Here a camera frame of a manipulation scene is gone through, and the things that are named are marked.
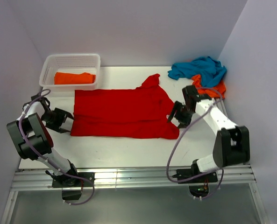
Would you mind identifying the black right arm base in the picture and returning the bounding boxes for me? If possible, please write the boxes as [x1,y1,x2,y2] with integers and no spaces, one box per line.
[172,168,218,197]

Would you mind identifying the blue t shirt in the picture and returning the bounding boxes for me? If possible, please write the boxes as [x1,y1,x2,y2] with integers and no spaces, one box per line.
[168,56,227,88]

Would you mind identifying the rolled orange t shirt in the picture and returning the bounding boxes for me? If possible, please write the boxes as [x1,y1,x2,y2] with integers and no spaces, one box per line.
[54,72,96,85]

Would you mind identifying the aluminium rail frame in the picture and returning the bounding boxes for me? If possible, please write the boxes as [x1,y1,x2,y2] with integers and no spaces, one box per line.
[0,98,270,224]

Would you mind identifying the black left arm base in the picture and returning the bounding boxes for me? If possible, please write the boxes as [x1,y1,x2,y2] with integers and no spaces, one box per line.
[51,172,95,201]

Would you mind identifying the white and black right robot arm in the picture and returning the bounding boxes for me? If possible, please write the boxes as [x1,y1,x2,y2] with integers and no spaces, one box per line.
[166,94,250,182]

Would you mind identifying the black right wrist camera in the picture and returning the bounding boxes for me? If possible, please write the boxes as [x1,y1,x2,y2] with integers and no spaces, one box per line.
[182,85,199,104]

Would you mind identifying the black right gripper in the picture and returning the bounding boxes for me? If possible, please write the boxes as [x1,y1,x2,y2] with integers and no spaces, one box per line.
[167,100,194,129]

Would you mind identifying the red t shirt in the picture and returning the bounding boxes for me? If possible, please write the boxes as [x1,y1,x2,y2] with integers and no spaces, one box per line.
[71,74,179,140]

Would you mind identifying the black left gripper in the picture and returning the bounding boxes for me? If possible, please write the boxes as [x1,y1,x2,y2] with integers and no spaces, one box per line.
[41,108,74,133]

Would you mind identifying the white plastic basket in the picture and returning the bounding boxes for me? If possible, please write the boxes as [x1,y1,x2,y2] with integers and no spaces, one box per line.
[39,54,101,93]

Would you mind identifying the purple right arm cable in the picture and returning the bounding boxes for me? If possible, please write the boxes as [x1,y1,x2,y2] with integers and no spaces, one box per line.
[166,87,224,199]

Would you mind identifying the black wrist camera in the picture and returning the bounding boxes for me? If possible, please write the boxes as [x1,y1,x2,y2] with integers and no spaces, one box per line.
[31,94,50,108]
[182,85,199,104]

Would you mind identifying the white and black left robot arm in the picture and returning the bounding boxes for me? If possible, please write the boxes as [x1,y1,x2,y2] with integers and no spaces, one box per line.
[7,95,80,186]

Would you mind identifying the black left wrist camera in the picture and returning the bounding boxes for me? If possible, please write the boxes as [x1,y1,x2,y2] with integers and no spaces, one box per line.
[31,94,50,108]

